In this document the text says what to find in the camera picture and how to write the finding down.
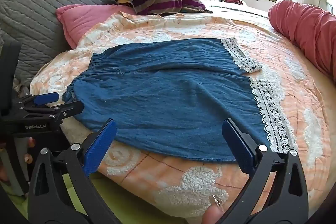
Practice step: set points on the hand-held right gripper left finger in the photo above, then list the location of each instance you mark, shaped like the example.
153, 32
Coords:
101, 145

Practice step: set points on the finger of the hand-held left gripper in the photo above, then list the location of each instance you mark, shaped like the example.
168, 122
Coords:
69, 108
44, 98

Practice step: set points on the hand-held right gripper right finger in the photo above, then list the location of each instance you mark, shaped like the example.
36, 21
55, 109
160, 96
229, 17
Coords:
237, 145

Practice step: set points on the blue pants with lace trim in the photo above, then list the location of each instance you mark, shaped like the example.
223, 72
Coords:
170, 98

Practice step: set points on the person's left hand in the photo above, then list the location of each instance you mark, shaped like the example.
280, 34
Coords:
31, 142

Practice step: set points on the person's right hand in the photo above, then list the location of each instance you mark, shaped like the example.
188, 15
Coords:
211, 214

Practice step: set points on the orange and white printed blanket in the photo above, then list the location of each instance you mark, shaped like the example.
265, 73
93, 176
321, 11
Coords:
162, 161

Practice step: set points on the yellow-green bed sheet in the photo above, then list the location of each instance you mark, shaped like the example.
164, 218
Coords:
131, 203

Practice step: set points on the pink pillow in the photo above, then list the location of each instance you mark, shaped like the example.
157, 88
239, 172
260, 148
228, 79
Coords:
84, 19

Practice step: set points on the red rolled quilt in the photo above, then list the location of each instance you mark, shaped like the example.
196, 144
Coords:
304, 27

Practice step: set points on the light striped bed sheet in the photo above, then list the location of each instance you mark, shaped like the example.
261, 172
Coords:
236, 7

